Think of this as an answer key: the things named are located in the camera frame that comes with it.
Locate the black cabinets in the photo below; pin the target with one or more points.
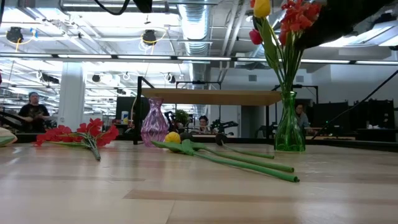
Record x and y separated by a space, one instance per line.
373 115

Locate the black tulip with bare stem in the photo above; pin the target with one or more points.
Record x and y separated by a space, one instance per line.
221 138

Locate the white pillar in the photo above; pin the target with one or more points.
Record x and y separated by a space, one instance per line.
71 93

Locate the orange artificial flower bunch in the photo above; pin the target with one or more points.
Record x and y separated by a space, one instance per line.
298 15

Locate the red artificial tulip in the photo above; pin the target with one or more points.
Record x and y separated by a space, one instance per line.
255 36

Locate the purple glass vase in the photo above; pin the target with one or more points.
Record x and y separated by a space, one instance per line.
154 121

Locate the black background robot arm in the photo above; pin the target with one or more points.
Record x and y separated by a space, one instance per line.
222 126

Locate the green glass vase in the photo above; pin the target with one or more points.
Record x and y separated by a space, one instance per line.
289 137

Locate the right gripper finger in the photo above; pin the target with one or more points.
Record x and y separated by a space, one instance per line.
306 39

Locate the white and yellow bottle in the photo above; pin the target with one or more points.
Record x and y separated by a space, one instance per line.
125 115

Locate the wooden shelf with black legs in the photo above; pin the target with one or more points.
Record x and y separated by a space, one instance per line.
211 97

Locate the red artificial flower bunch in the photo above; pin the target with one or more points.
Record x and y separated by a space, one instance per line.
93 126

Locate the silver ribbed ventilation duct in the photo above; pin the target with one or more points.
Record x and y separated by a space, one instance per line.
196 25

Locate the person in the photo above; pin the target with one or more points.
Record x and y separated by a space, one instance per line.
203 119
32 112
301 118

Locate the yellow artificial tulip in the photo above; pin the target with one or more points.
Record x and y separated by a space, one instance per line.
262 7
172 137

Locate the black monitor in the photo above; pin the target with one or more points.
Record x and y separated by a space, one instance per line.
124 104

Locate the long ceiling light rail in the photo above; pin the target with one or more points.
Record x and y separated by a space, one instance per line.
124 57

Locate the green potted plant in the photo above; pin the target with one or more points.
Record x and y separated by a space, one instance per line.
182 115

